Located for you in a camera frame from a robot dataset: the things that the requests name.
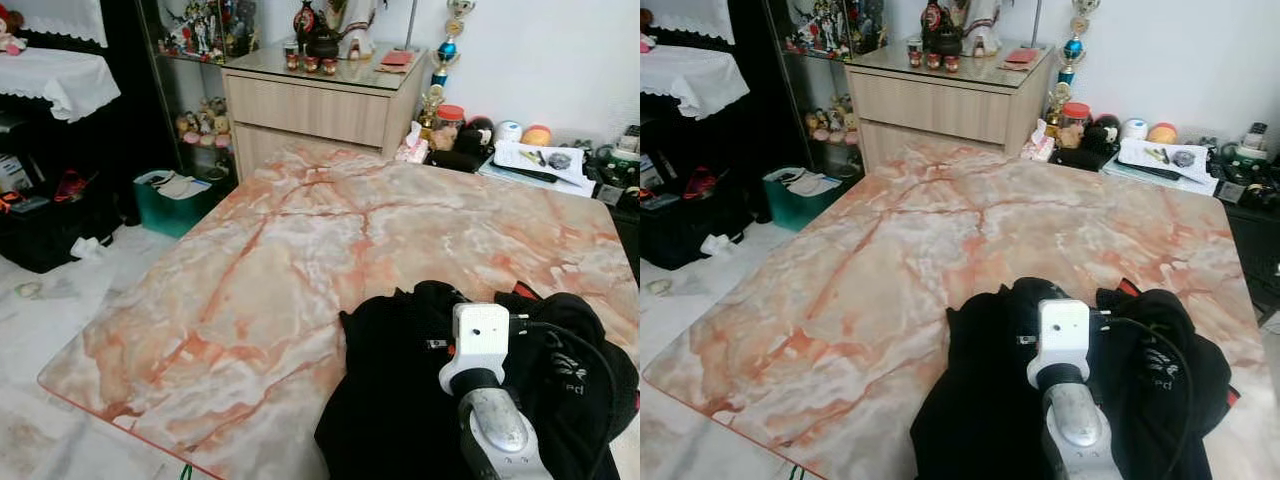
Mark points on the pink plush toy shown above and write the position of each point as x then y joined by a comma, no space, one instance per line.
10,38
646,40

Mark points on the white lace covered table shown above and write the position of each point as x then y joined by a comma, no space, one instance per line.
60,75
690,75

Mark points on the glass display cabinet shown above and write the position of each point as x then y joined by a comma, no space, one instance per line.
825,75
195,80

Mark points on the dark ceramic teapot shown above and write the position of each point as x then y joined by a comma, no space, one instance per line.
946,42
322,45

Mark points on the marble top folding table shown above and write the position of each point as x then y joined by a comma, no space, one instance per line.
900,260
300,260

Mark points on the pink white tissue pack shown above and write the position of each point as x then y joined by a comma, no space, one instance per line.
412,148
1038,145

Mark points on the colourful action figure set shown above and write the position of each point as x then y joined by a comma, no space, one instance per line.
830,30
200,35

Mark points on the small plush toy row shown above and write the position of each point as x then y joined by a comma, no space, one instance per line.
830,122
205,125

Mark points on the red booklet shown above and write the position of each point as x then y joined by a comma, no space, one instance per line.
1022,57
396,60

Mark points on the black electronic gadget pile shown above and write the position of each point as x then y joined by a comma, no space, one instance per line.
1245,165
615,165

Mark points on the white crumpled floor cloth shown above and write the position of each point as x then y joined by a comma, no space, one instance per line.
717,245
88,250

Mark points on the white paper stack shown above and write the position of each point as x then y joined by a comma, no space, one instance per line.
515,160
1140,158

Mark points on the white porcelain figurine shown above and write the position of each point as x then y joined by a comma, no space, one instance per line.
358,30
980,28

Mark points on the teal storage bin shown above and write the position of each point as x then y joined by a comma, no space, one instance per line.
165,215
790,210

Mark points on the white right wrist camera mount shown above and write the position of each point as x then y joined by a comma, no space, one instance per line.
1060,335
478,335

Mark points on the white lace cloth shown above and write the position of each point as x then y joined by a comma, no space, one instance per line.
60,18
695,15

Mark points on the black travel bag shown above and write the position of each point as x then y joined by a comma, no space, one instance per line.
50,240
685,235

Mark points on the gold trophy blue ball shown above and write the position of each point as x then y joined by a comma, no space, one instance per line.
1073,47
447,50

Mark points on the white ball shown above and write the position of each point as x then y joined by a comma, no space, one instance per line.
509,131
1134,129

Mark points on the black round plush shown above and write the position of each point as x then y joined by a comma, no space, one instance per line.
1105,132
478,135

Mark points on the orange ball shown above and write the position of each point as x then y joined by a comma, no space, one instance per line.
1162,133
537,136

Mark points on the red lid snack jar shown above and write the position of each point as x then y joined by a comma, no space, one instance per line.
1076,122
450,125

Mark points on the red black ceramic vase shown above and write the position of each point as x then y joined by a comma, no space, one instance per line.
305,15
931,14

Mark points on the light wood drawer cabinet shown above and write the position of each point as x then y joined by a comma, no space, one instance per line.
310,110
930,105

